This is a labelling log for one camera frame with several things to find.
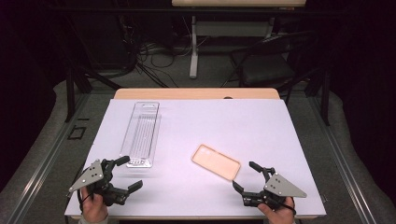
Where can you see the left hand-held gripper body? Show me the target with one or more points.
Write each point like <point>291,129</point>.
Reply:
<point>93,174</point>

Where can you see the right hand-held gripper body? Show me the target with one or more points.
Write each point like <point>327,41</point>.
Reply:
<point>280,186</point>

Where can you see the clear plastic packaging tray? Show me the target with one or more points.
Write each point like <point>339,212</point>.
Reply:
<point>141,133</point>

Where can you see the peach phone case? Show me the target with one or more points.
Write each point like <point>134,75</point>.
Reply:
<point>216,161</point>

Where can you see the person's right hand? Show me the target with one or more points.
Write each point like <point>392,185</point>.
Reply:
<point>280,214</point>

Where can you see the person's left hand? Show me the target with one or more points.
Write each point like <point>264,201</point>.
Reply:
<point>95,208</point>

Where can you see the white board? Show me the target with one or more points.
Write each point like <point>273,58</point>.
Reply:
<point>218,124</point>

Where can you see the black metal stand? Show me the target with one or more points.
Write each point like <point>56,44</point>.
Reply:
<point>325,93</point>
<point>71,93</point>

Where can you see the wooden table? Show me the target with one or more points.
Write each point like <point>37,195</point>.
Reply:
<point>193,93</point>

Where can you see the black chair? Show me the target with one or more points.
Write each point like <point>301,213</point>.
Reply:
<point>264,67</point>

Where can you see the beige desk with white legs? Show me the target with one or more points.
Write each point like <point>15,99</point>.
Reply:
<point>193,46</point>

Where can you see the black floor socket frame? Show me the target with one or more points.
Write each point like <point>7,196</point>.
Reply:
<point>70,133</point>

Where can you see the metal floor rail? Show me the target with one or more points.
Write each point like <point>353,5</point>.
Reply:
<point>342,161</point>
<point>40,168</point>

